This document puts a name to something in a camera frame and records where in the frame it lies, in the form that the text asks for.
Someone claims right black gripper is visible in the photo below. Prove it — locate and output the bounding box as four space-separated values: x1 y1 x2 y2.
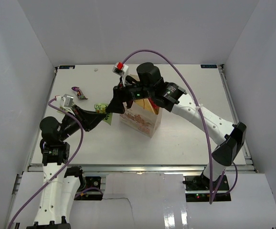
106 76 154 114

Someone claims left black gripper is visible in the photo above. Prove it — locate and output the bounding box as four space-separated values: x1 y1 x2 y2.
59 104 106 141

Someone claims light green snack packet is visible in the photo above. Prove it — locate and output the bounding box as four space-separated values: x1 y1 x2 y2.
94 103 113 125

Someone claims brown chips bag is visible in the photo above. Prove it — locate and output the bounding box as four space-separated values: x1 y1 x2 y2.
135 99 158 115

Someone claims pink candy packet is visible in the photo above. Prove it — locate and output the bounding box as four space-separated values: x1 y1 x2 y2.
149 100 158 109

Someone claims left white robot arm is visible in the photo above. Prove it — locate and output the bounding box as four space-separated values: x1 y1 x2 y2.
31 105 106 229

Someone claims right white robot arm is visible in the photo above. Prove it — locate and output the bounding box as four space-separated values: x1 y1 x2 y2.
106 62 247 190

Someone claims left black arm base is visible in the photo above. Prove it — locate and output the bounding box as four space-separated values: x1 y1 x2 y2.
64 167 103 201

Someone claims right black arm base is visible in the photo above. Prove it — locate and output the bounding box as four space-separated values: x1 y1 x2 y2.
183 175 232 203

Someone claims beige paper bag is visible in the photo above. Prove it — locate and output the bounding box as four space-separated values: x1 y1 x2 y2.
119 101 162 138

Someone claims purple candy wrapper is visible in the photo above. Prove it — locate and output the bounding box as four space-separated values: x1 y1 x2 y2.
71 86 88 100

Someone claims left blue label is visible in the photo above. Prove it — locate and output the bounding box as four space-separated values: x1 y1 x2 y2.
59 65 75 69

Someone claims blue label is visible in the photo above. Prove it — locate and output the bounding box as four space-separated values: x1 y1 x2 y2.
59 65 75 69
201 64 217 69

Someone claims right blue label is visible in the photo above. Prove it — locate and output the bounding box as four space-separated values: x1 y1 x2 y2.
201 64 217 69

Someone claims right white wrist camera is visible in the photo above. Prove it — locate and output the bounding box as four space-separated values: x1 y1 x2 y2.
112 62 129 86

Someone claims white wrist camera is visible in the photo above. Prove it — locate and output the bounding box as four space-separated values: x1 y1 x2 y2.
55 94 74 114
112 62 129 86

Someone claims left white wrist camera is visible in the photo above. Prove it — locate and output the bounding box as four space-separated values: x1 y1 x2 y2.
55 94 74 114

